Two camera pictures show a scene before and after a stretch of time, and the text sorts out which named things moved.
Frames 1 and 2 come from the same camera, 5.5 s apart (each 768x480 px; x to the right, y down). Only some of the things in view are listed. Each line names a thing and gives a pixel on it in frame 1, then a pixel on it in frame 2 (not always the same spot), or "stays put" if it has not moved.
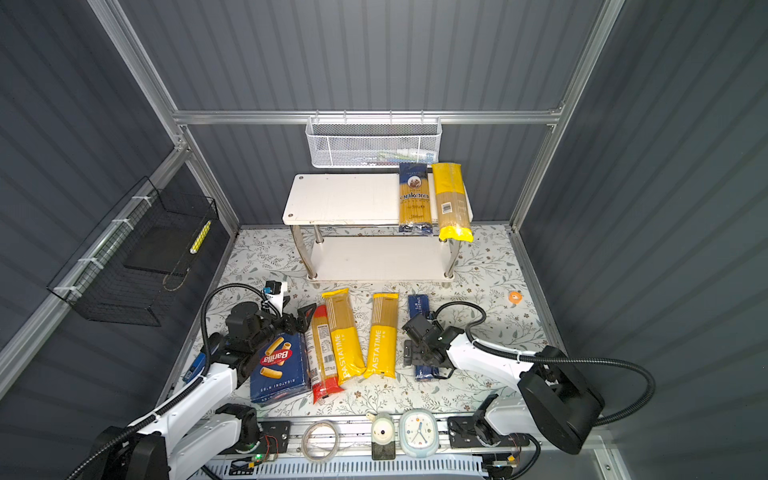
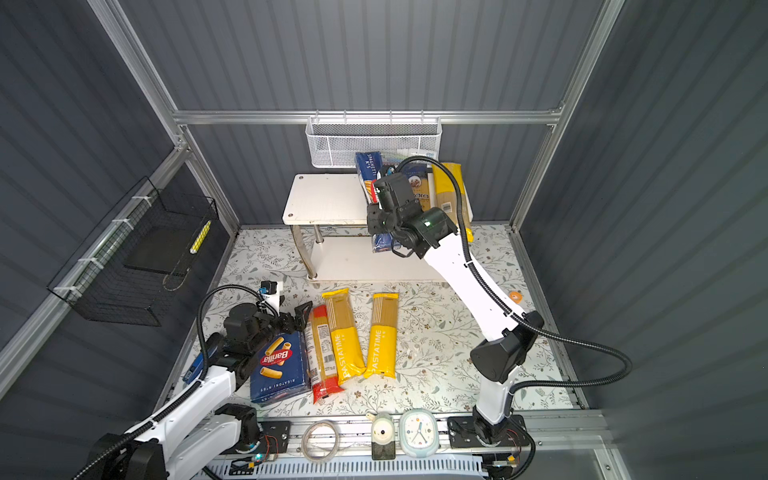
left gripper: x=301 y=321 stays put
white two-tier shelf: x=347 y=228 stays put
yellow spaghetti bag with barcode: x=452 y=208 stays put
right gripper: x=411 y=349 to x=373 y=219
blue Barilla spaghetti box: x=419 y=305 to x=368 y=166
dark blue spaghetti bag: x=414 y=198 stays put
